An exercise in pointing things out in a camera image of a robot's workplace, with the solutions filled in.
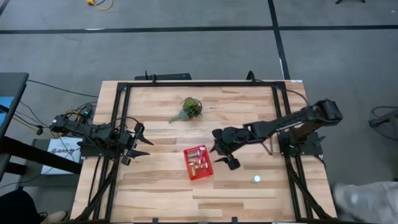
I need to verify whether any yellow floor cable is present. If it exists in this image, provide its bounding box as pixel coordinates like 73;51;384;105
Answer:
86;0;114;11

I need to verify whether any black table frame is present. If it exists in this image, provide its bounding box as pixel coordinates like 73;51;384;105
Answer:
73;81;335;224

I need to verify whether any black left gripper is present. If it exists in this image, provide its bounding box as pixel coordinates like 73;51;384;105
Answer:
116;122;154;166

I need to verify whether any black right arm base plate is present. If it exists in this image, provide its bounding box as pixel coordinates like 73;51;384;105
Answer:
277;130;326;157

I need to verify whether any person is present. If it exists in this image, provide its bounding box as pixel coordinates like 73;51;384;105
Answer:
0;189;68;224
331;180;398;223

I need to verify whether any black flat bar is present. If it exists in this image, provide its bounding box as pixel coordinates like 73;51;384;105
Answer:
134;70;193;82

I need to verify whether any potted succulent black pot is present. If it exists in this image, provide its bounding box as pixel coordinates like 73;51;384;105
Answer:
169;96;203;124

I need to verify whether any dark wooden beam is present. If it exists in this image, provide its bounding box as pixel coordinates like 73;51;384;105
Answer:
0;136;83;175

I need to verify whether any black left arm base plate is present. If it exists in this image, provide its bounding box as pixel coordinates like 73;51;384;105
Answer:
77;141;125;159

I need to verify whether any black floor cable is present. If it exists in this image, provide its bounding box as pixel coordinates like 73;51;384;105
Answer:
27;79;99;99

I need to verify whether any grey desk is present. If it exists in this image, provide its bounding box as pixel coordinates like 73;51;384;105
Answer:
0;72;30;141

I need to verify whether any red plastic basket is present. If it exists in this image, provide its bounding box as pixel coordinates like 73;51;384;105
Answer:
183;144;215;182

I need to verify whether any white paper sheet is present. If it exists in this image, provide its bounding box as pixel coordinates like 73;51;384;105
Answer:
40;136;84;175

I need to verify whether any black table cable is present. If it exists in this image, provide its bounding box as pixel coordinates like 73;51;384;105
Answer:
246;70;309;106

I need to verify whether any blue screen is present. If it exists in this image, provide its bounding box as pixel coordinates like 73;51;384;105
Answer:
0;96;15;125

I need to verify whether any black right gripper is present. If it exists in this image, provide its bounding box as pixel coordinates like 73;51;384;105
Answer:
210;126;251;171

